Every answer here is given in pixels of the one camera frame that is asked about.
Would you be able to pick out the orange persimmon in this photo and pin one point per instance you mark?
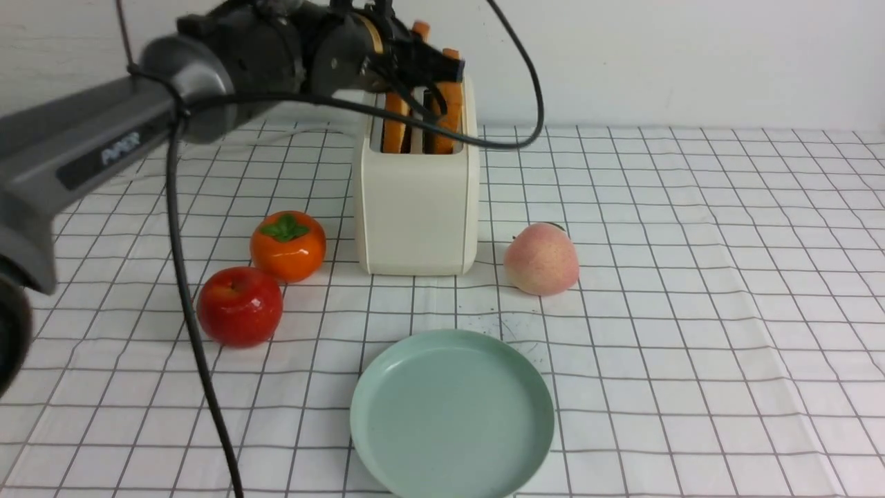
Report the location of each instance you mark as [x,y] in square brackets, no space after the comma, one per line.
[289,245]

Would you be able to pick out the pink peach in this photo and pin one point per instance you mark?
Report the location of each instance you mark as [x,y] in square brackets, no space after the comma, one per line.
[542,260]

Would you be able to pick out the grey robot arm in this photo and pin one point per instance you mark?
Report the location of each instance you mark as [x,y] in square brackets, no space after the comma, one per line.
[57,153]

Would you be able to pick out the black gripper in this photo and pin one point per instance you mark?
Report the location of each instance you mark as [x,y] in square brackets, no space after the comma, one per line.
[367,48]

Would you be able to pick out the light green plate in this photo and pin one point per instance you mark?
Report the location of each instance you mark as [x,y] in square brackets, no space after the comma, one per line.
[452,413]

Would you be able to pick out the red apple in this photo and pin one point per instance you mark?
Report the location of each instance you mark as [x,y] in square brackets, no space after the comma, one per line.
[240,307]

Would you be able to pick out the toast slice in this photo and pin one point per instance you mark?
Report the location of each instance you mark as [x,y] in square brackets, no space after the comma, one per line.
[452,93]
[396,136]

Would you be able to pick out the white checkered tablecloth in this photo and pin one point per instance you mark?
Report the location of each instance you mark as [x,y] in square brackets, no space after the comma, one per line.
[725,337]

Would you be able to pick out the cream white toaster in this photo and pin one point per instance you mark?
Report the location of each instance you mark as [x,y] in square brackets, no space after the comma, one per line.
[415,213]

